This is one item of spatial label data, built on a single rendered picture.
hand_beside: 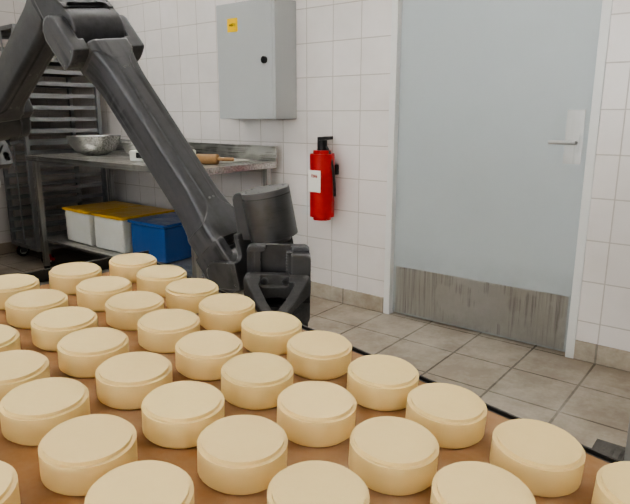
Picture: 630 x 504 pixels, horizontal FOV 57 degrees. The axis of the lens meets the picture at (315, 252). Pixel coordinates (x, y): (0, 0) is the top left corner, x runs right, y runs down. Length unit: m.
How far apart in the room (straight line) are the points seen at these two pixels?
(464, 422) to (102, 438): 0.21
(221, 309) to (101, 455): 0.21
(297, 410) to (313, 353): 0.08
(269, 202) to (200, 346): 0.26
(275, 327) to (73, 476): 0.20
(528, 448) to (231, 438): 0.16
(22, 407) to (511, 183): 2.90
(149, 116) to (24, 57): 0.28
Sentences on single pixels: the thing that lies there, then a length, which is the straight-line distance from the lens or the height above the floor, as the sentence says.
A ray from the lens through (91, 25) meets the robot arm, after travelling 0.87.
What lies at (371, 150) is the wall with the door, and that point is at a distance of 3.47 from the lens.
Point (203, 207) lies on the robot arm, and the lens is 0.74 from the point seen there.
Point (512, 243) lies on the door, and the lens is 3.18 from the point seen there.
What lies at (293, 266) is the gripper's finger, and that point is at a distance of 0.59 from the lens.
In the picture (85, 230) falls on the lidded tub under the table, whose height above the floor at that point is 0.34.
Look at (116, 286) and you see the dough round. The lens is 0.58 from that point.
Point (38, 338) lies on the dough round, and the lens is 0.51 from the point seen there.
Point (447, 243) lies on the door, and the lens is 3.32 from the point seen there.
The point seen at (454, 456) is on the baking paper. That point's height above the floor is 0.98.
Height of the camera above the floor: 1.18
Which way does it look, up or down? 13 degrees down
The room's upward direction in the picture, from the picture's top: straight up
